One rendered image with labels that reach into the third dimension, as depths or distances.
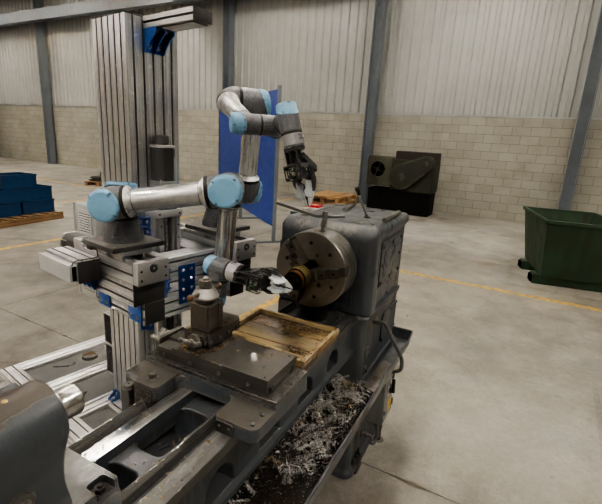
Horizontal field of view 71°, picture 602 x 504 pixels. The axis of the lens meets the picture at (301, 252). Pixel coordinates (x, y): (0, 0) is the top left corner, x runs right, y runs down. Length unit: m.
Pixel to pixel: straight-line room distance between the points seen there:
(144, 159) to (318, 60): 11.28
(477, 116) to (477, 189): 1.75
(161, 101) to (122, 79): 0.17
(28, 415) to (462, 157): 11.13
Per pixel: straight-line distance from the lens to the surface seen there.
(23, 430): 0.84
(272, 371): 1.19
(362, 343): 1.90
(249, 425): 1.13
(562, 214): 7.13
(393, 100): 12.03
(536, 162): 11.39
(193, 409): 1.29
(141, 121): 1.97
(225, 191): 1.49
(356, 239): 1.76
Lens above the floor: 1.58
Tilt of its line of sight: 15 degrees down
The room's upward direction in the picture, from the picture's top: 3 degrees clockwise
